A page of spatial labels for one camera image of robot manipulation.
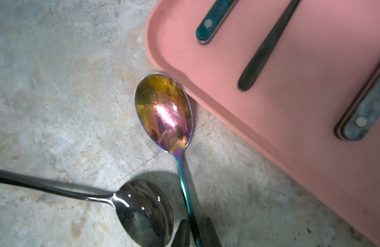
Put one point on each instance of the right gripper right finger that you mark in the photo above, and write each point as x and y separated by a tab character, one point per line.
209	235

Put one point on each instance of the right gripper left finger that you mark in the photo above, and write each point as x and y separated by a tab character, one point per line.
182	236

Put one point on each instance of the pink plastic tray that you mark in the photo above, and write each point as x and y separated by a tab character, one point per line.
322	60

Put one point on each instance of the black spoon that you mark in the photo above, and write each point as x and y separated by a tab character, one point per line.
254	68
141	207

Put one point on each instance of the grey handled fork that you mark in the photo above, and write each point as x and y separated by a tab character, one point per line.
362	113

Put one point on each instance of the green handled fork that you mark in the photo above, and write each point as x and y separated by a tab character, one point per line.
213	20

